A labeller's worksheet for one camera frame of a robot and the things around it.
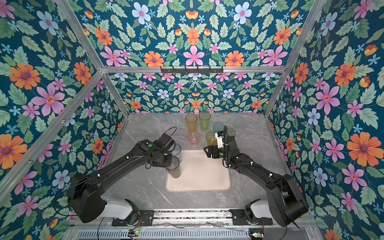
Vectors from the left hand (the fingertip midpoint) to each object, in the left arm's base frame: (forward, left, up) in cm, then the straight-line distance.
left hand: (170, 161), depth 79 cm
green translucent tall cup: (+30, -21, -2) cm, 37 cm away
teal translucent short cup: (+30, -30, -9) cm, 43 cm away
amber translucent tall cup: (+30, -11, -1) cm, 32 cm away
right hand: (+8, -22, -1) cm, 24 cm away
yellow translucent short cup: (+21, -25, -11) cm, 34 cm away
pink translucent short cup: (+23, -13, -11) cm, 28 cm away
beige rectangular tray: (-2, -15, -14) cm, 21 cm away
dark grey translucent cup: (-4, -2, -1) cm, 5 cm away
